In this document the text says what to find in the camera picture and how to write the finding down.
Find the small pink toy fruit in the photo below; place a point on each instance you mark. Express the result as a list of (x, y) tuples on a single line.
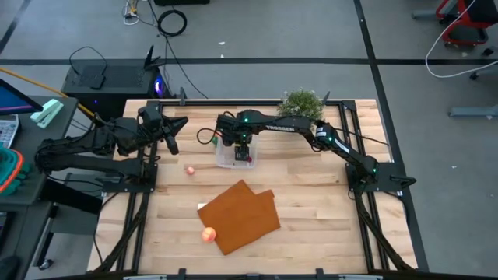
[(190, 170)]

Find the black box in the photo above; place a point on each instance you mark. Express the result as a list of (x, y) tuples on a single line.
[(181, 2)]

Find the small black device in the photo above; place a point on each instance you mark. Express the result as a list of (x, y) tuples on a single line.
[(98, 79)]

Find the potted green plant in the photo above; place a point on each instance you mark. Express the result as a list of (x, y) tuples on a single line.
[(299, 103)]

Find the white keyboard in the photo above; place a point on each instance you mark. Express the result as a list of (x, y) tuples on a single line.
[(8, 130)]

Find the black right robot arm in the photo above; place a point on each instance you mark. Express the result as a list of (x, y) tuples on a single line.
[(288, 126)]

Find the black metal table frame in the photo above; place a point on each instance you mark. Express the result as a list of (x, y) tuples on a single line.
[(233, 103)]

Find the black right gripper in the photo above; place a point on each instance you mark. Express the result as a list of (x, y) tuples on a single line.
[(239, 139)]

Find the mint green stapler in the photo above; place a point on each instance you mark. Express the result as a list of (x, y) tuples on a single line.
[(47, 113)]

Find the orange cloth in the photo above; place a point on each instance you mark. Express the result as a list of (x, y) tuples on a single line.
[(237, 218)]

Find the clear plastic tupperware container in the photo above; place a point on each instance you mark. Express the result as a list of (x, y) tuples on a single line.
[(225, 159)]

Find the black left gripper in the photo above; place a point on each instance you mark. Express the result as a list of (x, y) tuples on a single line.
[(155, 124)]

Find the black computer tower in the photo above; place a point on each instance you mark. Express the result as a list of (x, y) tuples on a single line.
[(116, 83)]

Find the dark grey desk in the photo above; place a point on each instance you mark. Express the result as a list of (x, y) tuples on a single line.
[(43, 186)]

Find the orange pink toy peach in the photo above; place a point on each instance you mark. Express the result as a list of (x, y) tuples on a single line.
[(209, 235)]

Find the grey metal table foot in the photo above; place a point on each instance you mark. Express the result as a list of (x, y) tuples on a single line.
[(474, 112), (424, 15)]

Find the small white card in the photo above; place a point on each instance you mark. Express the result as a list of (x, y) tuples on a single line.
[(200, 205)]

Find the red rolling stool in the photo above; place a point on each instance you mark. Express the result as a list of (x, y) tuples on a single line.
[(465, 39)]

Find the yellow pole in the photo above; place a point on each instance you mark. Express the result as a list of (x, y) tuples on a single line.
[(46, 87)]

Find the computer monitor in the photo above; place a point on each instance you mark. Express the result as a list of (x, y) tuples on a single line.
[(15, 101)]

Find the teal and orange bin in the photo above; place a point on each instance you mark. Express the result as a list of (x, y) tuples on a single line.
[(11, 171)]

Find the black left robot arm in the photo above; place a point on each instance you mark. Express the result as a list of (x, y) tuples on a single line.
[(78, 155)]

